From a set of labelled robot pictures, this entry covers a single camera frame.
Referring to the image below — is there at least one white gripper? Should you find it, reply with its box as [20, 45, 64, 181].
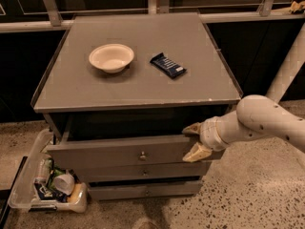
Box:
[182, 116, 229, 162]

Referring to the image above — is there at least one grey top drawer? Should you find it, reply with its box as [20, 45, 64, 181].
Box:
[46, 134, 225, 170]

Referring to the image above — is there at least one grey drawer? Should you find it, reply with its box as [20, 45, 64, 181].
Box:
[74, 161, 212, 182]
[46, 134, 225, 170]
[88, 180, 202, 200]

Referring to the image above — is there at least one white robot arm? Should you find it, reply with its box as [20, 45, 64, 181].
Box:
[183, 25, 305, 162]

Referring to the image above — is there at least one grey middle drawer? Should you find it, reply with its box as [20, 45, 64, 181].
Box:
[74, 161, 212, 182]

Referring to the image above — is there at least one grey drawer cabinet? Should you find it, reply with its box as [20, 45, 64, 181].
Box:
[32, 13, 242, 189]

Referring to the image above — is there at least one grey bottom drawer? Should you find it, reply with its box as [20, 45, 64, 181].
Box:
[88, 180, 202, 200]

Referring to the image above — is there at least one dark blue snack bar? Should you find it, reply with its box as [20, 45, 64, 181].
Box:
[150, 52, 187, 79]

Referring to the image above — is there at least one yellow sponge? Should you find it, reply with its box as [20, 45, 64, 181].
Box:
[67, 183, 82, 203]

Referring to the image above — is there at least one white paper cup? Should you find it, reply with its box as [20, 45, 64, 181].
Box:
[53, 174, 74, 195]

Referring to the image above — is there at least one clear plastic bin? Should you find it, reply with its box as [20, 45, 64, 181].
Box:
[9, 129, 87, 213]

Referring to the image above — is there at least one blue snack wrapper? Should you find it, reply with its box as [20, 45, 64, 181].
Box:
[33, 183, 67, 202]

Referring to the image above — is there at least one metal railing frame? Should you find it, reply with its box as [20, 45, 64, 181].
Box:
[0, 0, 304, 33]

